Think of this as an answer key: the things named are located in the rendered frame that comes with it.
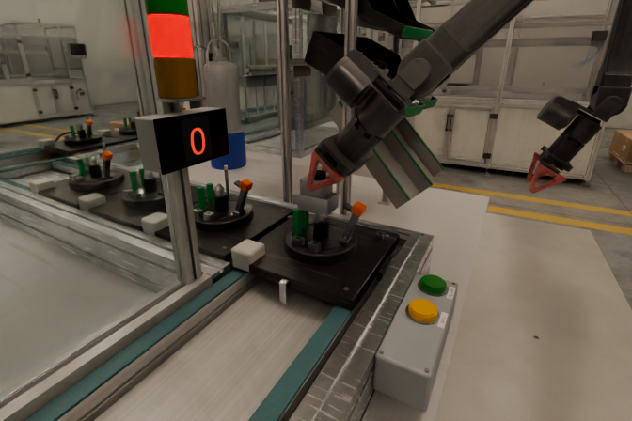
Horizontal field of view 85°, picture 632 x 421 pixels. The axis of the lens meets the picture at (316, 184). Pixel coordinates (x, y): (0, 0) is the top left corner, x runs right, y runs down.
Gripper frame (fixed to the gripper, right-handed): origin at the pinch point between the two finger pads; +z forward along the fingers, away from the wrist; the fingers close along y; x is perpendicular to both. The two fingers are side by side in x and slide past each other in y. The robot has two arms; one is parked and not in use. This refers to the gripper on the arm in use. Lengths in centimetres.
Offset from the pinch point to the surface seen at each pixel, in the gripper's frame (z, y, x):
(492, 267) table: -1.6, -27.8, 38.9
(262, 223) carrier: 19.7, -2.6, -3.0
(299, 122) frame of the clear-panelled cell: 42, -86, -39
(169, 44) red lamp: -10.9, 20.4, -21.9
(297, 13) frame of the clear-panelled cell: 7, -86, -69
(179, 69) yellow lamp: -9.0, 19.8, -19.8
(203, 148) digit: -1.1, 17.7, -12.4
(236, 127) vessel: 52, -60, -51
